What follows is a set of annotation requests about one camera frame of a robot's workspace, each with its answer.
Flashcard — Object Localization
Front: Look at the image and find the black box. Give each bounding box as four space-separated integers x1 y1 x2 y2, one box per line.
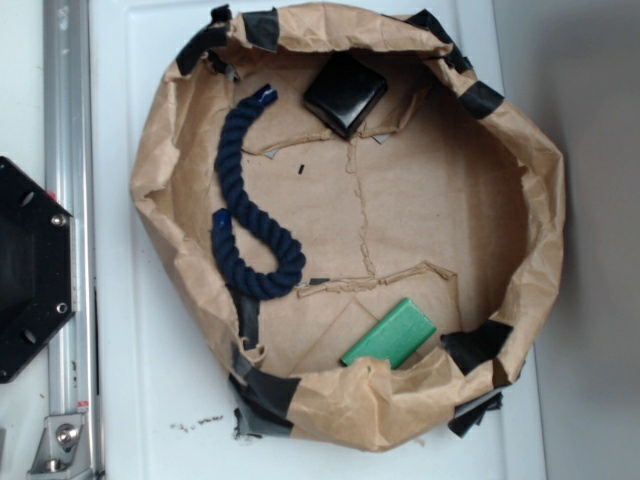
303 52 388 140

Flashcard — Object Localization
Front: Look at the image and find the brown paper bag bin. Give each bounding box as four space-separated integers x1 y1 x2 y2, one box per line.
130 3 565 451

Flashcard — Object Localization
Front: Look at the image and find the green block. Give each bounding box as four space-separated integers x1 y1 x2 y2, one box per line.
341 298 437 369

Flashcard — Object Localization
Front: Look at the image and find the dark blue rope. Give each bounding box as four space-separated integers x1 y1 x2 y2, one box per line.
210 84 307 301

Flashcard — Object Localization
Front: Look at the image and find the aluminium rail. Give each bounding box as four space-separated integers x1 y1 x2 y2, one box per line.
43 1 106 479

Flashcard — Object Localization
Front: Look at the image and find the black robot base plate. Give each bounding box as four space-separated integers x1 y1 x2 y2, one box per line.
1 157 74 384

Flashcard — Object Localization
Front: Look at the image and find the metal corner bracket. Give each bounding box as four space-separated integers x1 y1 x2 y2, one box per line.
26 413 94 480

